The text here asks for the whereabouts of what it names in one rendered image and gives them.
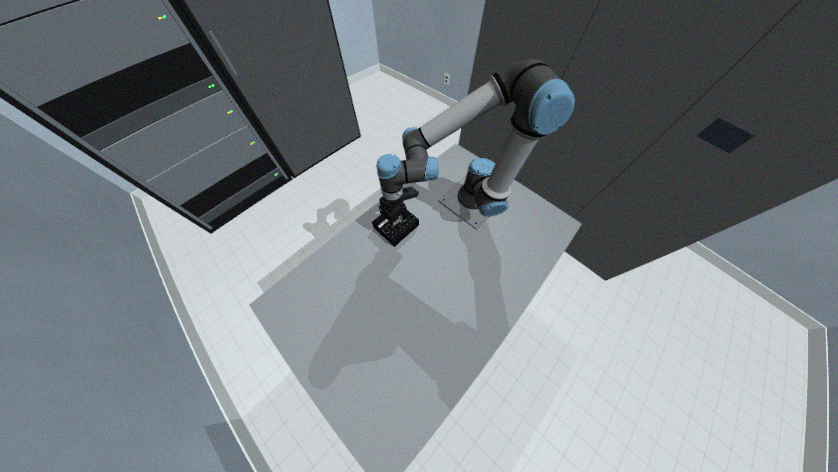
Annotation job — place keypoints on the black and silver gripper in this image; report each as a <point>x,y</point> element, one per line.
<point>397,209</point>

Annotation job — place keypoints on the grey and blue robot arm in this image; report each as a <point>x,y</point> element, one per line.
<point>541,98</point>

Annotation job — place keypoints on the black lighting desk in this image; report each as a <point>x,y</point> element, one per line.
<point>395,233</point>

